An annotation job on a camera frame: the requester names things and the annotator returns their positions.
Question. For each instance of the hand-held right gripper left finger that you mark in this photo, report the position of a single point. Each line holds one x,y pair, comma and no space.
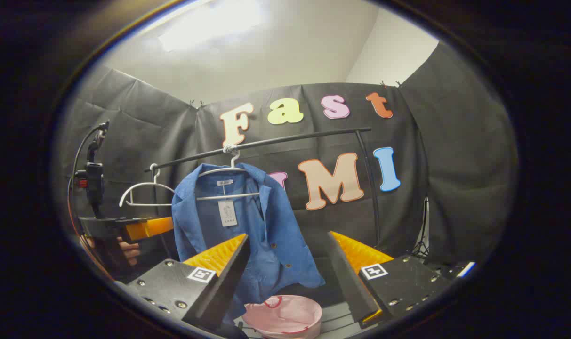
229,282

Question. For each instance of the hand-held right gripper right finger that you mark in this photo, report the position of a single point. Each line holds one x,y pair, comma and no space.
349,282

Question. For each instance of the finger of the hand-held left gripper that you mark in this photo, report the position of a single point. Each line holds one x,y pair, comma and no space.
148,228

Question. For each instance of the black clothes rack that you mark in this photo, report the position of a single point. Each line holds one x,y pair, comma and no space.
290,138

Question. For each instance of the black tripod stand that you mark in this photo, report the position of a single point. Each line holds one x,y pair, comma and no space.
422,245

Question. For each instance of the black backdrop cloth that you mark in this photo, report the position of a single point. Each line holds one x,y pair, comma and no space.
454,165

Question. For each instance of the pink laundry hamper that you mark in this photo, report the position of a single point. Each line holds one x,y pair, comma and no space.
285,313

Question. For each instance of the white plastic clothes hanger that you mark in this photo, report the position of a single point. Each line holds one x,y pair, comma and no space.
238,196
148,204

